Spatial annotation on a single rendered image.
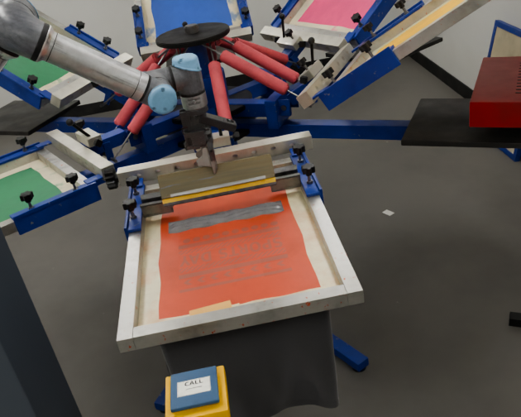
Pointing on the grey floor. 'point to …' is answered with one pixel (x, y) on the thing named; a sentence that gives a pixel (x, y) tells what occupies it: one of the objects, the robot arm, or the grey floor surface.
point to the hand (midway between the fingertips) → (216, 166)
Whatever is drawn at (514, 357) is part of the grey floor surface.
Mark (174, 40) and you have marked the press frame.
